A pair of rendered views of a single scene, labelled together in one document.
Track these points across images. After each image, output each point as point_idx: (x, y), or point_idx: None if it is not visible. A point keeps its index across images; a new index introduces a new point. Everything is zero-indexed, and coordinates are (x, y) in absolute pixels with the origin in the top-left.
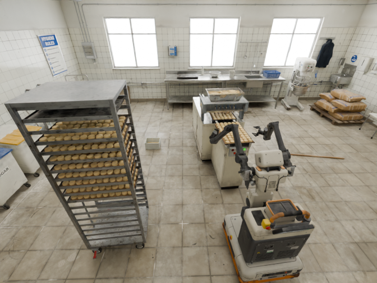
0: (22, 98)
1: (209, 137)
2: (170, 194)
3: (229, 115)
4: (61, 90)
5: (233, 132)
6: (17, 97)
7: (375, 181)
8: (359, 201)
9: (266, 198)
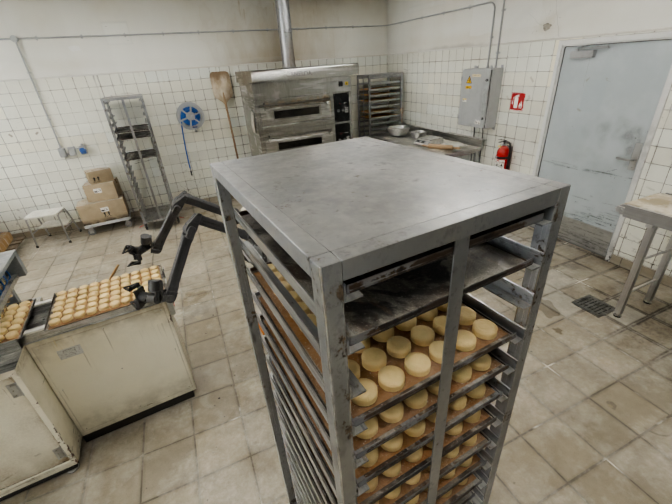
0: (510, 186)
1: (155, 301)
2: (220, 502)
3: (8, 311)
4: (378, 181)
5: (211, 223)
6: (523, 195)
7: (169, 251)
8: (206, 263)
9: None
